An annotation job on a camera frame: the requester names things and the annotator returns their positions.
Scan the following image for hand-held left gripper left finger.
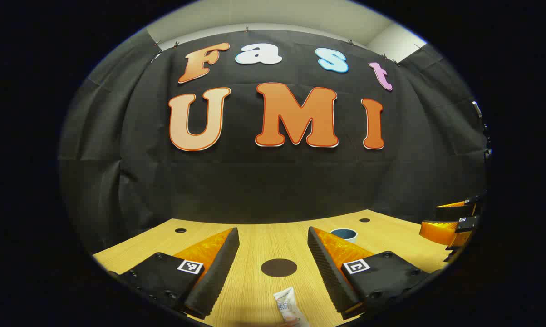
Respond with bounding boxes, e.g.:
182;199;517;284
109;227;240;320

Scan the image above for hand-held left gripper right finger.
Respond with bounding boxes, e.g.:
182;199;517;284
307;226;442;320

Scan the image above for dark round coaster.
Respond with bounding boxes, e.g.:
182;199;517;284
261;258;298;278

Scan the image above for blue cup with wooden handle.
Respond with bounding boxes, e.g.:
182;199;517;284
330;228;359;243

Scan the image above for white toothpaste tube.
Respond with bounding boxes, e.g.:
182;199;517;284
273;287;310;327

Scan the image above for wooden desktop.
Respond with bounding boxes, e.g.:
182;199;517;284
93;209;459;327

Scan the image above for black backdrop cloth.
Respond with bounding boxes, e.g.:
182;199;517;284
57;30;489;255

